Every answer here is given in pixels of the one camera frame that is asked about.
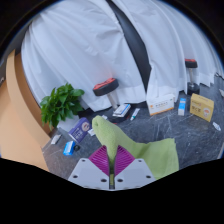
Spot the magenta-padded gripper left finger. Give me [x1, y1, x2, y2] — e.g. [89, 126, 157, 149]
[68, 144, 111, 191]

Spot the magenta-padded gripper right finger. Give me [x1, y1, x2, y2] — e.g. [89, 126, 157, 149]
[113, 144, 156, 191]

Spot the light green towel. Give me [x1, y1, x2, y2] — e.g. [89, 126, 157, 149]
[91, 114, 180, 181]

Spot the purple cardboard box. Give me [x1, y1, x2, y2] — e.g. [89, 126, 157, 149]
[68, 116, 92, 144]

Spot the flat white remote-like bar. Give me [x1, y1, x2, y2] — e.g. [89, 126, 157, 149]
[50, 133, 63, 145]

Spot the white tube with teal cap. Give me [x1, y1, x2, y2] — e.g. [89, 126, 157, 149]
[129, 107, 141, 122]

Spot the white and blue flat box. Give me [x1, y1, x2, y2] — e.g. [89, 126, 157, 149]
[112, 102, 132, 119]

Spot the white box with orange print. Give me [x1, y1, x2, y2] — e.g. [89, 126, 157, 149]
[146, 93, 176, 117]

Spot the green potted plant white pot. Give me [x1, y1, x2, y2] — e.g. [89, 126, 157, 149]
[39, 82, 86, 133]

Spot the small blue and white box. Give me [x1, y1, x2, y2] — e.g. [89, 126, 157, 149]
[177, 97, 187, 117]

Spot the red-topped black stool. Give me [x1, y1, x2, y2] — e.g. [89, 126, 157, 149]
[92, 77, 120, 110]
[184, 58, 201, 96]

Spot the yellow cardboard box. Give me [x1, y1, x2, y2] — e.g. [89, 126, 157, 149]
[189, 92, 215, 123]

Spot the small white tube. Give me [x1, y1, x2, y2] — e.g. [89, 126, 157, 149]
[212, 121, 222, 132]

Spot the white curtain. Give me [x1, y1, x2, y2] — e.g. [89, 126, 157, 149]
[111, 0, 224, 103]
[20, 0, 148, 113]

